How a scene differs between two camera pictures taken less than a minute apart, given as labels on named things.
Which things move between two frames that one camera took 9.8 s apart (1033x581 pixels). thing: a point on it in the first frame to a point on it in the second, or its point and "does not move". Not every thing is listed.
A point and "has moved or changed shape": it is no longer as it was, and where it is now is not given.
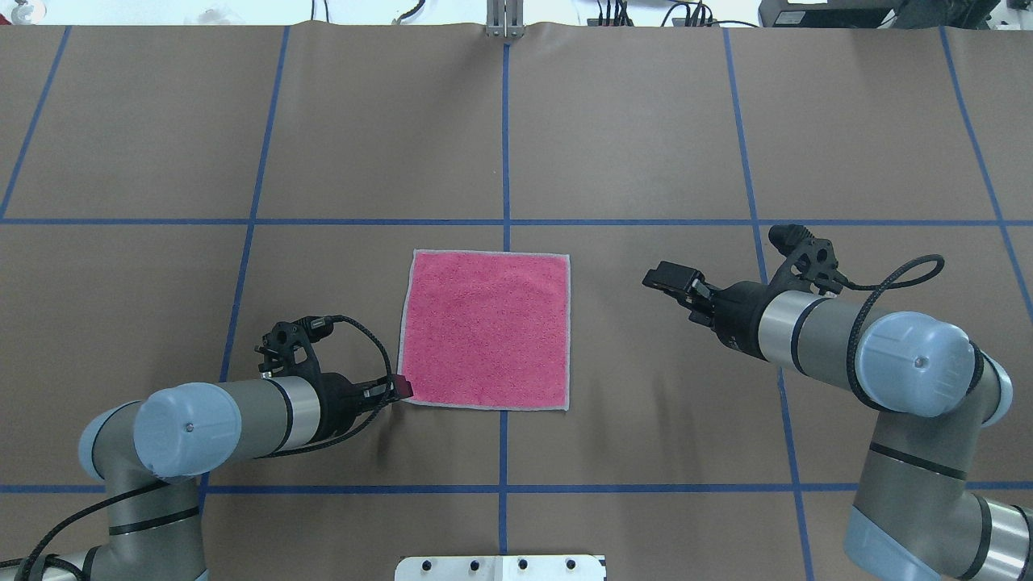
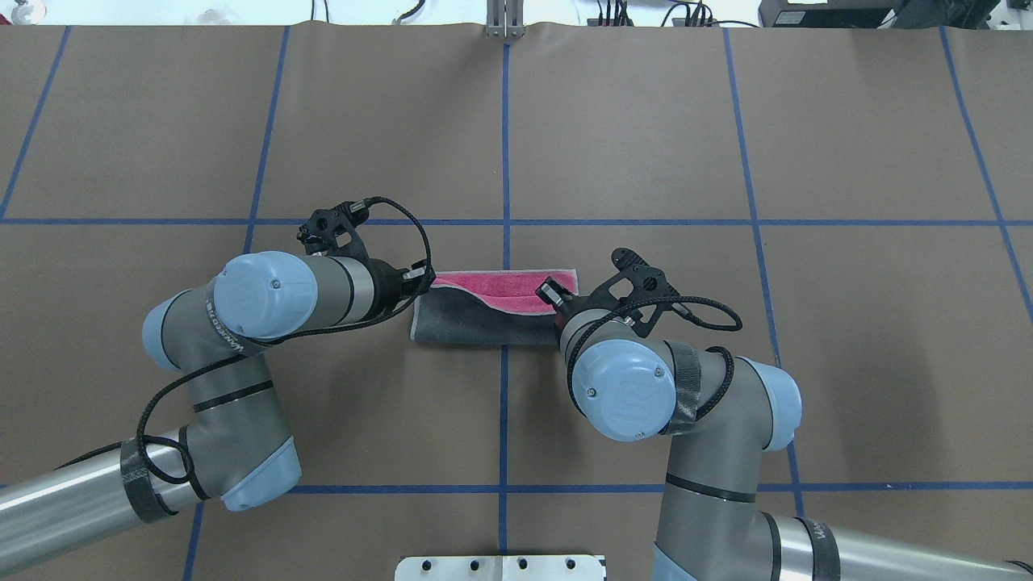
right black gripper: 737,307 to 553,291
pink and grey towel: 487,330 has moved or changed shape
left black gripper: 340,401 to 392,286
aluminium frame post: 504,18 does not move
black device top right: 779,14 does not move
